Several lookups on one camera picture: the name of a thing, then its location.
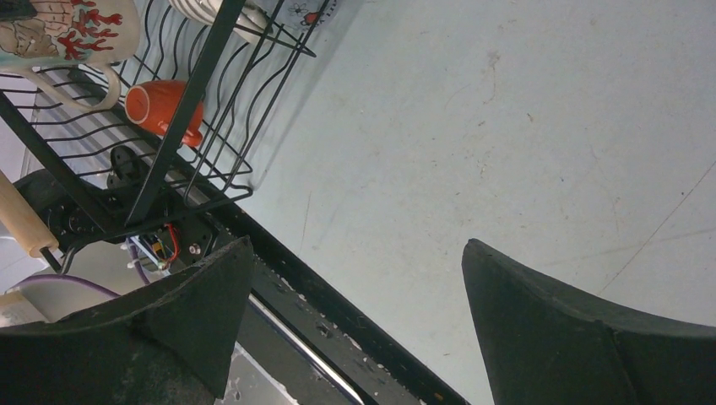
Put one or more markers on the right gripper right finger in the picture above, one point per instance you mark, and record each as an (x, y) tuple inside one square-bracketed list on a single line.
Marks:
[(546, 342)]

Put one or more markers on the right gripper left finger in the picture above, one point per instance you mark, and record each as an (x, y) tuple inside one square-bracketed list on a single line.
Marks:
[(169, 342)]

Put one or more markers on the small orange cup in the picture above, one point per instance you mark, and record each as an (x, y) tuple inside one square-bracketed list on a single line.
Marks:
[(151, 105)]

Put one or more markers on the seashell coral print mug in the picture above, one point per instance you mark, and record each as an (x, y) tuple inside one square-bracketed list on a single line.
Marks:
[(71, 33)]

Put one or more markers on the floral white cup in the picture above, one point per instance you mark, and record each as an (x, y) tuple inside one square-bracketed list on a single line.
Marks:
[(302, 15)]

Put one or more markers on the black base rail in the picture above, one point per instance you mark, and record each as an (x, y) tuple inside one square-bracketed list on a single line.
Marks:
[(301, 330)]

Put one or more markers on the black wire dish rack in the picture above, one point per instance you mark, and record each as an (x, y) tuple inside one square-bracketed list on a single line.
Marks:
[(236, 60)]

